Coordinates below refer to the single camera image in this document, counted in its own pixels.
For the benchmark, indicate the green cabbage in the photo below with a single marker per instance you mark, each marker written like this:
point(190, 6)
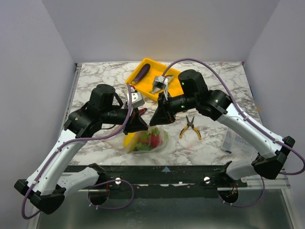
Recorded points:
point(164, 137)

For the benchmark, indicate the yellow plastic tray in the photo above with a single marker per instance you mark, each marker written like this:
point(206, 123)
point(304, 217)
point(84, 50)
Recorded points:
point(146, 84)

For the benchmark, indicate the red black utility knife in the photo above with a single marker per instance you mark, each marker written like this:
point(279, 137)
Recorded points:
point(142, 111)

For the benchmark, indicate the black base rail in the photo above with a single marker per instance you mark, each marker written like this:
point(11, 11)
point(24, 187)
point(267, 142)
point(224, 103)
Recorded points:
point(160, 182)

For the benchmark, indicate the grey toy fish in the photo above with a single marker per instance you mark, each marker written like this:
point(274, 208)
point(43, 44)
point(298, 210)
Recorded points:
point(170, 78)

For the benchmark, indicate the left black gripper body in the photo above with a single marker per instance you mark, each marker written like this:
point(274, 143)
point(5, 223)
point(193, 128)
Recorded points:
point(134, 112)

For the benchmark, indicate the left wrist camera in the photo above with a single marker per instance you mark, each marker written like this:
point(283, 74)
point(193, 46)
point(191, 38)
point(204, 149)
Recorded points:
point(136, 98)

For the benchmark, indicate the clear zip top bag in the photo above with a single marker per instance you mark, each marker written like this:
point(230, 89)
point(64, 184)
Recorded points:
point(118, 140)

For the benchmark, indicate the yellow squash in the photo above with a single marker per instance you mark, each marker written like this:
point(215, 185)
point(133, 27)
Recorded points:
point(130, 141)

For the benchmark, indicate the aluminium extrusion frame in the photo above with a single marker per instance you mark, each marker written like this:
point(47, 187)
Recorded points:
point(272, 212)

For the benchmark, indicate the purple eggplant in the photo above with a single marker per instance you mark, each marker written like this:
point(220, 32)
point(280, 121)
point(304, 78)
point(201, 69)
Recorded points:
point(141, 74)

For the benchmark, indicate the green celery stalk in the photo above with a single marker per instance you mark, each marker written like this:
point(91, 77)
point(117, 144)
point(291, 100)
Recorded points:
point(143, 143)

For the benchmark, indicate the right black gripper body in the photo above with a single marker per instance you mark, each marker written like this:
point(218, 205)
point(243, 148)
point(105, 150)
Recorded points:
point(165, 109)

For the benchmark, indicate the small clear plastic bag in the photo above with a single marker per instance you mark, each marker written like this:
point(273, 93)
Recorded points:
point(236, 145)

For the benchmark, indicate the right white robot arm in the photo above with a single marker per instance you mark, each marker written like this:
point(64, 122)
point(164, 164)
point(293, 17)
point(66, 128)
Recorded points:
point(218, 106)

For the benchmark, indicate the red tomato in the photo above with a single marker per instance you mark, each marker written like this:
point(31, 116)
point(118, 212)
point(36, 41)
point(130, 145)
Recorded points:
point(155, 140)

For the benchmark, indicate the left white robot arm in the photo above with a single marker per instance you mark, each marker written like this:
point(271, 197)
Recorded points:
point(45, 189)

